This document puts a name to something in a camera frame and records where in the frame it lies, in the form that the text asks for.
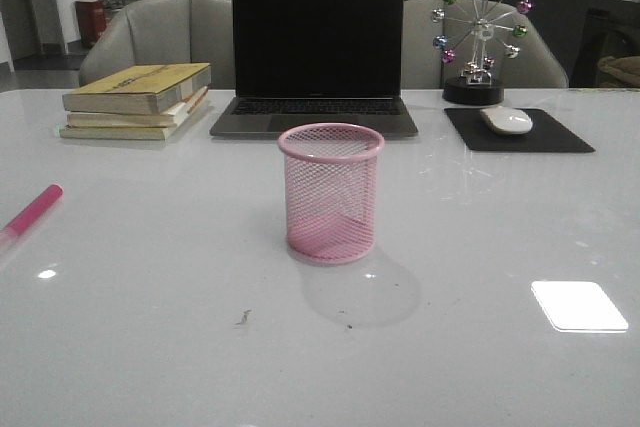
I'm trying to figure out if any grey open laptop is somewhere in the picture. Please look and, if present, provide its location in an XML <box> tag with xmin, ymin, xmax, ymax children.
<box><xmin>210</xmin><ymin>0</ymin><xmax>418</xmax><ymax>137</ymax></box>

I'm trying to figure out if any middle cream book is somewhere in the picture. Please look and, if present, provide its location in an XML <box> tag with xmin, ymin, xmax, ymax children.
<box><xmin>67</xmin><ymin>87</ymin><xmax>209</xmax><ymax>128</ymax></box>

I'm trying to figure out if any black mouse pad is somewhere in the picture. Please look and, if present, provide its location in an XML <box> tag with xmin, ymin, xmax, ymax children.
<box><xmin>444</xmin><ymin>108</ymin><xmax>595</xmax><ymax>153</ymax></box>

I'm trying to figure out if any ferris wheel desk ornament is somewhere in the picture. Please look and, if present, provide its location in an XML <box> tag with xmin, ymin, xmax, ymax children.
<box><xmin>431</xmin><ymin>0</ymin><xmax>534</xmax><ymax>106</ymax></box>

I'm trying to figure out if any left grey armchair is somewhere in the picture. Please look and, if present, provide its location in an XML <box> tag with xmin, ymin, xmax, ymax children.
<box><xmin>79</xmin><ymin>0</ymin><xmax>235</xmax><ymax>89</ymax></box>

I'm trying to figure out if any red bin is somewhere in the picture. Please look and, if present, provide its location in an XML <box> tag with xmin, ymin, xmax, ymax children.
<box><xmin>75</xmin><ymin>0</ymin><xmax>107</xmax><ymax>48</ymax></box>

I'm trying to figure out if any pink highlighter pen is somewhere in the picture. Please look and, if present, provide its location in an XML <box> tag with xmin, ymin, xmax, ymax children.
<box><xmin>1</xmin><ymin>184</ymin><xmax>64</xmax><ymax>254</ymax></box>

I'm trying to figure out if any top yellow book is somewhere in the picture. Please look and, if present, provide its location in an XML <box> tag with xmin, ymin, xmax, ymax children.
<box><xmin>62</xmin><ymin>63</ymin><xmax>211</xmax><ymax>114</ymax></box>

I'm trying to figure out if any grey armchair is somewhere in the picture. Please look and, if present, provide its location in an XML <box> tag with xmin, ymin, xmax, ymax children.
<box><xmin>79</xmin><ymin>0</ymin><xmax>235</xmax><ymax>89</ymax></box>
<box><xmin>401</xmin><ymin>0</ymin><xmax>569</xmax><ymax>89</ymax></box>

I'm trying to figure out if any bottom pale green book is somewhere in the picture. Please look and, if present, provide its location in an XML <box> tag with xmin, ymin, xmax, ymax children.
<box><xmin>57</xmin><ymin>107</ymin><xmax>199</xmax><ymax>141</ymax></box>

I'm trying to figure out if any pink mesh pen holder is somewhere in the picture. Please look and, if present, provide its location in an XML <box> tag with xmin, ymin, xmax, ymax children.
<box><xmin>278</xmin><ymin>122</ymin><xmax>385</xmax><ymax>265</ymax></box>

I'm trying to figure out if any right grey armchair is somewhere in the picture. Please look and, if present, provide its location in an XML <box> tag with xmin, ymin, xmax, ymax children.
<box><xmin>401</xmin><ymin>0</ymin><xmax>569</xmax><ymax>89</ymax></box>

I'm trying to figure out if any white computer mouse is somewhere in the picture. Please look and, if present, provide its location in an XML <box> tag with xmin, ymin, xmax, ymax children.
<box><xmin>479</xmin><ymin>106</ymin><xmax>533</xmax><ymax>135</ymax></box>

